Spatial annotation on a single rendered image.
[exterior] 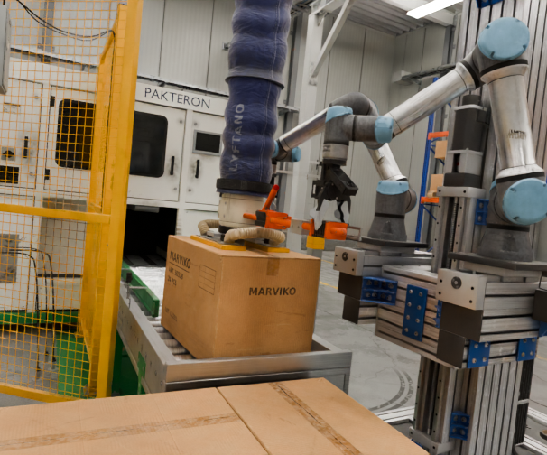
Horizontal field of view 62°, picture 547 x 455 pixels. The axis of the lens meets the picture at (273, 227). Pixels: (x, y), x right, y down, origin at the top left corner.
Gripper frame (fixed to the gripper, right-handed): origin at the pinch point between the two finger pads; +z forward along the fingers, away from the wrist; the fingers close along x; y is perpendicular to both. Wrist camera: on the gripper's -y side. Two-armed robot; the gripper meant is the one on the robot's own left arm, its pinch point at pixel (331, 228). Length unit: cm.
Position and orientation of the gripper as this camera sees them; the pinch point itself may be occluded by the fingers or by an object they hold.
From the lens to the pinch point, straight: 135.2
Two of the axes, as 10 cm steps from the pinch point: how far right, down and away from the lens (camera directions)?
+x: -8.6, -0.6, -5.0
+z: -1.0, 9.9, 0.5
